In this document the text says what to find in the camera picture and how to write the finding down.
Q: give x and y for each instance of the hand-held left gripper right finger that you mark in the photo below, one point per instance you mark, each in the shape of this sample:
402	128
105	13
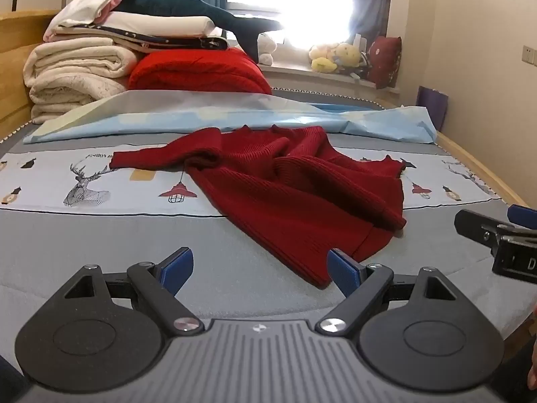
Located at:
342	273

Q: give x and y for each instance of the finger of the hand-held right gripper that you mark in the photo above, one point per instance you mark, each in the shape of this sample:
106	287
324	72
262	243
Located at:
472	222
522	216

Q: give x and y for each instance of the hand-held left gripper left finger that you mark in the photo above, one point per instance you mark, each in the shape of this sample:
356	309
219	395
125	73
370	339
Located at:
179	269

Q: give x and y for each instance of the red knitted sweater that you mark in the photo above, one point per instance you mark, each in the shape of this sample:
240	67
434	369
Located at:
293	189

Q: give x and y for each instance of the purple bag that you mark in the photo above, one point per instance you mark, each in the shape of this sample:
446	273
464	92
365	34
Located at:
432	107

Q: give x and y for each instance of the light blue sheet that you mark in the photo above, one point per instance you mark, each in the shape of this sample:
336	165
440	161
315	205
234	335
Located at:
209	115

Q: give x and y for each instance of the red printed pillow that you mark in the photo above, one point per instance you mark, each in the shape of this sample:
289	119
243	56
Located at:
384	61

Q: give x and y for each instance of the red folded blanket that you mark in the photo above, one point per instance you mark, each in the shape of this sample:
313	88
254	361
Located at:
197	71

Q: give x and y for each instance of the yellow and blue plush doll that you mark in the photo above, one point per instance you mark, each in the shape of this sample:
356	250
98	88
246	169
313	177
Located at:
347	54

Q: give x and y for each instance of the small yellow plush toy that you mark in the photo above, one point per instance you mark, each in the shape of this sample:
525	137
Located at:
324	65

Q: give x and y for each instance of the pale plush toy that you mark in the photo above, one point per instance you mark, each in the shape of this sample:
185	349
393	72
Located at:
319	50

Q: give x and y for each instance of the cream folded quilt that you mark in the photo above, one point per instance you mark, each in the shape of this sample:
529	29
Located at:
71	71

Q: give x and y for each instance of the navy patterned folded blanket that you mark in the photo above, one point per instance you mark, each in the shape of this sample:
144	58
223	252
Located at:
168	43

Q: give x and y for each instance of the white plush toy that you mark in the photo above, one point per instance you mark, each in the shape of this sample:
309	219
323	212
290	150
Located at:
265	48

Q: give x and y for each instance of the white folded duvet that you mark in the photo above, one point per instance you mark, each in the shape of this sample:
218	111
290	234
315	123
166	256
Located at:
159	24

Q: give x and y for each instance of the dark teal shark plush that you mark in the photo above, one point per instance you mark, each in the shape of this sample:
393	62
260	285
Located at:
188	8

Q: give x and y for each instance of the white and pink cloth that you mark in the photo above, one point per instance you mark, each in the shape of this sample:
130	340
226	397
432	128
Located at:
84	8

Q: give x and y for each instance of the wooden bed frame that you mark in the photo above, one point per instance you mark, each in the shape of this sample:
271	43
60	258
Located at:
482	163

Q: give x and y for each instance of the wall switch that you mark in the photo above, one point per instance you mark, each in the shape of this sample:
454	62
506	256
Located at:
529	54

